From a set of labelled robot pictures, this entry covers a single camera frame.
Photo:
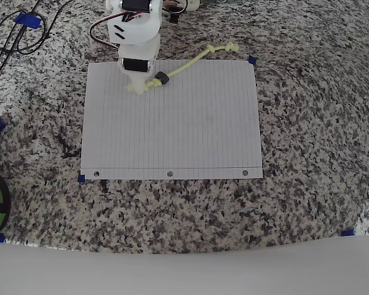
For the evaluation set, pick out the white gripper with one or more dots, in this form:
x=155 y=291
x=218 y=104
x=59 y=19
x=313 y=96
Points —
x=136 y=65

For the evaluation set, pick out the black hex nut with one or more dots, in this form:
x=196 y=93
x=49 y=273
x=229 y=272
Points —
x=163 y=77

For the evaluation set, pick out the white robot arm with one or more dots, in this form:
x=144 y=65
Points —
x=135 y=30

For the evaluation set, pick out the lined paper sheet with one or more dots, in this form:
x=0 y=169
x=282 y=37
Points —
x=172 y=129

